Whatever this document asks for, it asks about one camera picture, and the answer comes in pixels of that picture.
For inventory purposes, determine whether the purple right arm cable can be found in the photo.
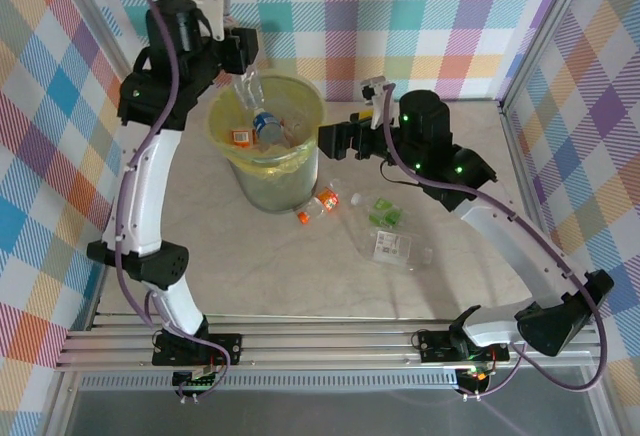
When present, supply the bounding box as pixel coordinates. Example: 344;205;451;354
377;83;609;402

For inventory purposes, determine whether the clear plastic packet white label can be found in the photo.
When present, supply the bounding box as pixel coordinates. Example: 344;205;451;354
358;228;434;272

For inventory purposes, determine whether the aluminium frame bar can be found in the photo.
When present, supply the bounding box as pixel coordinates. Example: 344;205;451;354
582;360;621;436
42;369;84;436

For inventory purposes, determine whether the clear plastic bin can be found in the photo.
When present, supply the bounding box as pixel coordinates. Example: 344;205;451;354
208;69;330;212

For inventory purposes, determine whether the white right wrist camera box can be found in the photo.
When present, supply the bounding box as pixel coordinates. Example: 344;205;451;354
358;77;396;130

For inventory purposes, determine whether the blue label plastic bottle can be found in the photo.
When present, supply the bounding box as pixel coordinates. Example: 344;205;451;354
251;110;285;146

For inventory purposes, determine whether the tall clear bottle blue cap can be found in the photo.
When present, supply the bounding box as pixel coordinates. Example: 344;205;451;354
231;68;267;111

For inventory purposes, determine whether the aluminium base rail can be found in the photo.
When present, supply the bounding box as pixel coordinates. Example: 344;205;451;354
54;318;609;372

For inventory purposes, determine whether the plaid fabric panel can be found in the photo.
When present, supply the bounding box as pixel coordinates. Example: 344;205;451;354
64;0;584;104
0;0;151;415
502;0;640;392

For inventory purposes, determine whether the clear bottle orange label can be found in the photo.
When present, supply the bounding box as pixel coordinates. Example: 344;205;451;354
295;179;344;227

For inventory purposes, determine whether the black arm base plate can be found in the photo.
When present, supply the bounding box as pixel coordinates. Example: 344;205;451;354
416;328;512;365
151;331;245;368

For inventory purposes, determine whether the slotted grey cable duct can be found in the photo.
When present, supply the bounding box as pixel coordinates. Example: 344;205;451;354
79;374;461;391

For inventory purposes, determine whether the aluminium frame post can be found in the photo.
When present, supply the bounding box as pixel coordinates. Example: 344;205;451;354
498;0;600;113
49;0;164;113

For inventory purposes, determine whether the black controller board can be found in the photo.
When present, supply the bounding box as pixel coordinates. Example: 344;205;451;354
171;368;222;393
456;365;495;393

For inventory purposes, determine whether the clear bottle green label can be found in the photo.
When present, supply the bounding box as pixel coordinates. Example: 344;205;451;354
349;191;407;231

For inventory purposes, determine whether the yellow bin liner bag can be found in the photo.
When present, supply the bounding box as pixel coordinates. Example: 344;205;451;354
208;69;330;181

